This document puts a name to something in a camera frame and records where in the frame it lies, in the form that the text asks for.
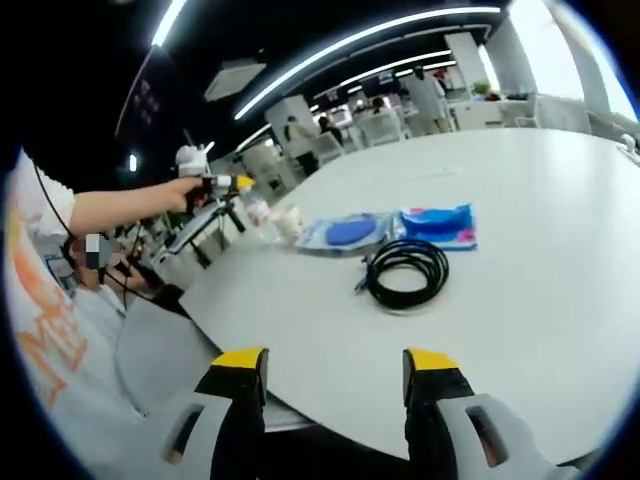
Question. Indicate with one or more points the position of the blue and white wipes pack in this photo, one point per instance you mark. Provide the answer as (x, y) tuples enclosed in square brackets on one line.
[(345, 234)]

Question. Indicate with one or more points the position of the computer monitor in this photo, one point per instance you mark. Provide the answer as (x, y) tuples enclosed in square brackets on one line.
[(192, 229)]

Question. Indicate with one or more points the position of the potted green plant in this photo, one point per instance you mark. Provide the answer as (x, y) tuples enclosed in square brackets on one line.
[(482, 90)]

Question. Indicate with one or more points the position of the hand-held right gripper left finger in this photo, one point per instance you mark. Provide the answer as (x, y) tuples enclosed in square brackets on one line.
[(235, 400)]

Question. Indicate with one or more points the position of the clear red-label plastic bottle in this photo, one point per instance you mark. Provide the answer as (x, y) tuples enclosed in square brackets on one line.
[(257, 212)]

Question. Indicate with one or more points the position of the long ceiling light strip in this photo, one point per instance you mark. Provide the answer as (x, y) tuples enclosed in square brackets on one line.
[(350, 42)]

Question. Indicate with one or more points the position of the person's left hand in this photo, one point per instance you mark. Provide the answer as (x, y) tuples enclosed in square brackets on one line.
[(185, 195)]

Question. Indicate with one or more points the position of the white office chair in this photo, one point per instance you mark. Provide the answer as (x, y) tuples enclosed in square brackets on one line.
[(385, 127)]

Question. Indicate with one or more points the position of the blue tissue pack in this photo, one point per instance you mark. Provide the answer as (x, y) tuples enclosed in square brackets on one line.
[(440, 225)]

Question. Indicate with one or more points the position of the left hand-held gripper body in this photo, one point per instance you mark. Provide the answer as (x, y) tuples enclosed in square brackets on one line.
[(195, 160)]

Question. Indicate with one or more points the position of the white table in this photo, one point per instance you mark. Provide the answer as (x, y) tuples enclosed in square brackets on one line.
[(500, 175)]

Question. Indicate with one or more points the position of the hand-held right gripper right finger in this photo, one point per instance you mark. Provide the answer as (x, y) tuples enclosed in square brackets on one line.
[(440, 415)]

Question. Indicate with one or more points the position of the white floral paper cup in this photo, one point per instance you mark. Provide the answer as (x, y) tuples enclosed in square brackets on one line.
[(289, 224)]

